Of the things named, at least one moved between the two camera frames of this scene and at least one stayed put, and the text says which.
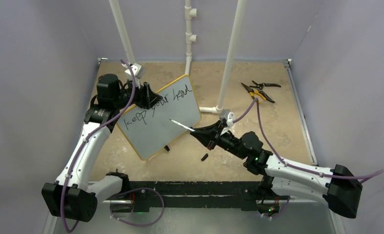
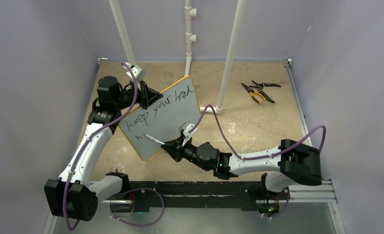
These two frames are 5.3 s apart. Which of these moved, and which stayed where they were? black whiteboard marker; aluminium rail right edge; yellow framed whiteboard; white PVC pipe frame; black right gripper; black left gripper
Moved: black whiteboard marker; black right gripper
Stayed: black left gripper; white PVC pipe frame; aluminium rail right edge; yellow framed whiteboard
